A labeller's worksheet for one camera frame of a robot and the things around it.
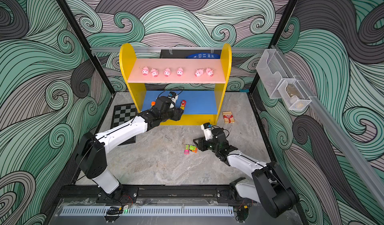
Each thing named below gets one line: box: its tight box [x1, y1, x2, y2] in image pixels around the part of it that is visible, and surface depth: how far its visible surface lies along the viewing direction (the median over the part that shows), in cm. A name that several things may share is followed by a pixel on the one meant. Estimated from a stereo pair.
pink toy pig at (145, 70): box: [141, 66, 149, 76], surface depth 74 cm
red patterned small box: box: [222, 111, 235, 124], surface depth 106 cm
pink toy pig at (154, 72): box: [150, 68, 158, 78], surface depth 73 cm
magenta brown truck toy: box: [184, 144, 190, 155], surface depth 89 cm
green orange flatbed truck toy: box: [189, 145, 198, 154], surface depth 89 cm
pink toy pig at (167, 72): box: [163, 67, 171, 77], surface depth 73 cm
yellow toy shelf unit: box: [119, 43, 232, 126], surface depth 75 cm
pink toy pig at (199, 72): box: [194, 69, 204, 77], surface depth 73 cm
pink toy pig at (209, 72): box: [206, 67, 214, 77], surface depth 74 cm
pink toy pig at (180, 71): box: [176, 67, 184, 77], surface depth 73 cm
